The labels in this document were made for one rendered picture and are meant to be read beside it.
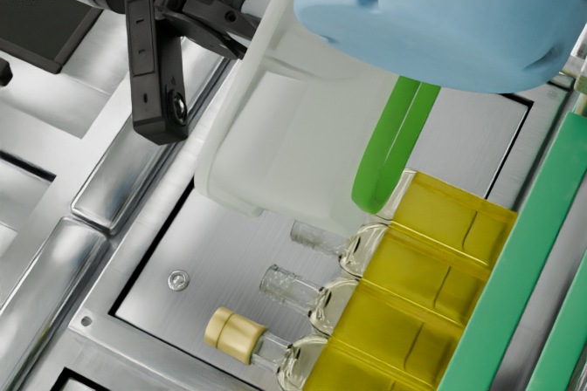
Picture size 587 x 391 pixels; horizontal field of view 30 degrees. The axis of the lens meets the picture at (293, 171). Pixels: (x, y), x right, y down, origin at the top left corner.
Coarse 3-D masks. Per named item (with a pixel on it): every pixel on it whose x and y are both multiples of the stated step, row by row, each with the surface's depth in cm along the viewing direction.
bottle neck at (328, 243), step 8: (296, 224) 96; (304, 224) 96; (296, 232) 96; (304, 232) 96; (312, 232) 96; (320, 232) 95; (328, 232) 95; (296, 240) 96; (304, 240) 96; (312, 240) 96; (320, 240) 95; (328, 240) 95; (336, 240) 95; (344, 240) 95; (312, 248) 96; (320, 248) 96; (328, 248) 95; (336, 248) 95; (328, 256) 96; (336, 256) 95
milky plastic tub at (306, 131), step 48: (288, 0) 58; (288, 48) 59; (240, 96) 58; (288, 96) 59; (336, 96) 58; (384, 96) 59; (432, 96) 69; (240, 144) 58; (288, 144) 58; (336, 144) 58; (384, 144) 60; (240, 192) 61; (288, 192) 58; (336, 192) 58; (384, 192) 68
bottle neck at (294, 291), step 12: (276, 264) 95; (264, 276) 94; (276, 276) 94; (288, 276) 94; (300, 276) 94; (264, 288) 94; (276, 288) 93; (288, 288) 93; (300, 288) 93; (312, 288) 93; (276, 300) 94; (288, 300) 93; (300, 300) 93; (312, 300) 92; (300, 312) 94
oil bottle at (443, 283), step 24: (360, 240) 94; (384, 240) 93; (408, 240) 93; (360, 264) 92; (384, 264) 92; (408, 264) 92; (432, 264) 92; (456, 264) 92; (384, 288) 92; (408, 288) 91; (432, 288) 91; (456, 288) 91; (480, 288) 91; (432, 312) 91; (456, 312) 90
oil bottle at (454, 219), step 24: (408, 168) 96; (408, 192) 95; (432, 192) 95; (456, 192) 95; (384, 216) 95; (408, 216) 94; (432, 216) 94; (456, 216) 94; (480, 216) 94; (504, 216) 94; (432, 240) 94; (456, 240) 93; (480, 240) 93; (504, 240) 93; (480, 264) 93
